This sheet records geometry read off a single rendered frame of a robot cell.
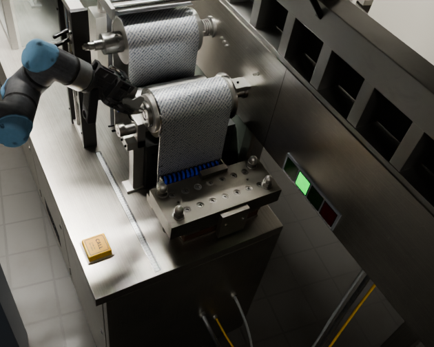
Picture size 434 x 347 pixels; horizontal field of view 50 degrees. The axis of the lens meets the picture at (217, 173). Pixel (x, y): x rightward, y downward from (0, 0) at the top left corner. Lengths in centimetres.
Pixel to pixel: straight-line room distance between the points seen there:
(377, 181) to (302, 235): 166
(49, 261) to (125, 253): 112
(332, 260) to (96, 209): 156
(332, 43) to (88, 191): 93
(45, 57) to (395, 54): 76
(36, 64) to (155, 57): 48
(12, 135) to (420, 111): 85
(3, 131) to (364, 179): 83
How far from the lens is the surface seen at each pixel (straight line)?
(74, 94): 173
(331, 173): 126
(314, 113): 125
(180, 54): 153
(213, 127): 144
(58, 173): 169
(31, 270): 254
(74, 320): 238
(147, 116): 134
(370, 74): 109
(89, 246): 146
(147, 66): 150
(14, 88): 117
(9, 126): 108
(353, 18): 115
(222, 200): 146
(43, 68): 113
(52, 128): 186
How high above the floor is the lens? 214
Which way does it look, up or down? 47 degrees down
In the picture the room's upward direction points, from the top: 12 degrees clockwise
